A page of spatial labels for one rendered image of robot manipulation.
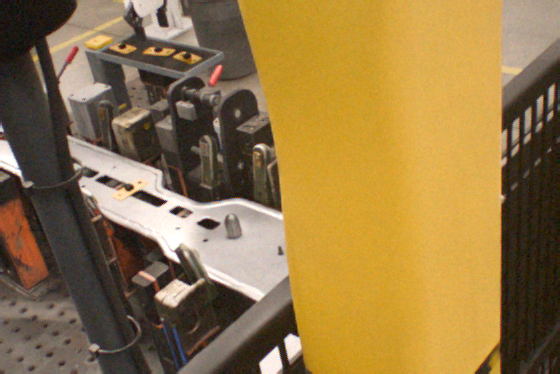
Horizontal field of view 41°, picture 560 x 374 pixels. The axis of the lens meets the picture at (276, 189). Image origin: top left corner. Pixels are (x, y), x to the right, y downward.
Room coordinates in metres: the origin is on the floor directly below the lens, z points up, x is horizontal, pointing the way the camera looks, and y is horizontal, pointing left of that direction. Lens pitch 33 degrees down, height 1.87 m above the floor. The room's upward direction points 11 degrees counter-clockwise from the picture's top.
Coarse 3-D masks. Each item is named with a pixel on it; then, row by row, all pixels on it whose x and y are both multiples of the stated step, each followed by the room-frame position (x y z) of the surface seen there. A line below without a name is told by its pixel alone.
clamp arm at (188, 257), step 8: (176, 248) 1.06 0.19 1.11; (184, 248) 1.05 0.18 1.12; (192, 248) 1.06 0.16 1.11; (176, 256) 1.07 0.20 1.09; (184, 256) 1.05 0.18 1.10; (192, 256) 1.05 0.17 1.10; (184, 264) 1.06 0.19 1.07; (192, 264) 1.05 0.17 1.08; (200, 264) 1.06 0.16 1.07; (192, 272) 1.06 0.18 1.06; (200, 272) 1.06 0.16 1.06; (192, 280) 1.07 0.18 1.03; (208, 280) 1.06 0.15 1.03; (208, 288) 1.06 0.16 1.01
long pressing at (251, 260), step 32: (0, 128) 1.95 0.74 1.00; (0, 160) 1.76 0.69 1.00; (96, 160) 1.65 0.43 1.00; (128, 160) 1.62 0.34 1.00; (96, 192) 1.50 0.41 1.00; (160, 192) 1.44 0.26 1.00; (128, 224) 1.34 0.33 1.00; (160, 224) 1.32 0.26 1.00; (192, 224) 1.29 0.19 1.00; (256, 224) 1.25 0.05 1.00; (224, 256) 1.16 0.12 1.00; (256, 256) 1.14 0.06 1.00; (256, 288) 1.05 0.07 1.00
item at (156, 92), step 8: (144, 72) 1.87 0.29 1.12; (152, 72) 1.84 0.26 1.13; (144, 80) 1.87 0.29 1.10; (152, 80) 1.85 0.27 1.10; (160, 80) 1.82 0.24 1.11; (168, 80) 1.83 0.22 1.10; (176, 80) 1.84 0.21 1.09; (152, 88) 1.86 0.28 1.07; (160, 88) 1.83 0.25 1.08; (152, 96) 1.87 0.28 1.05; (160, 96) 1.84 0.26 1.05; (152, 104) 1.88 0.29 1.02
